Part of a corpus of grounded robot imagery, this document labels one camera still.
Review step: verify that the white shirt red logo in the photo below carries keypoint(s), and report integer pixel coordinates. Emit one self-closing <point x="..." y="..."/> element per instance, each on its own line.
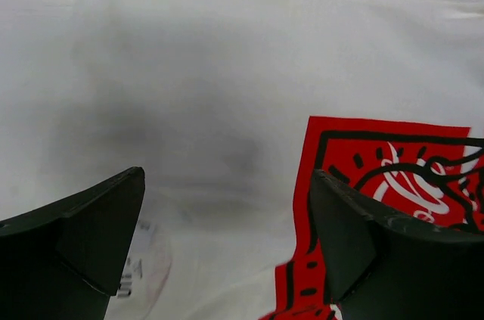
<point x="222" y="103"/>

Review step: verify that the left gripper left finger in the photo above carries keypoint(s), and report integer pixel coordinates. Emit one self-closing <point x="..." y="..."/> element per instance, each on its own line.
<point x="64" y="261"/>

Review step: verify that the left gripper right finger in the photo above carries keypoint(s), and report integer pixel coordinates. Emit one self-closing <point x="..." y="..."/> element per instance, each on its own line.
<point x="384" y="264"/>

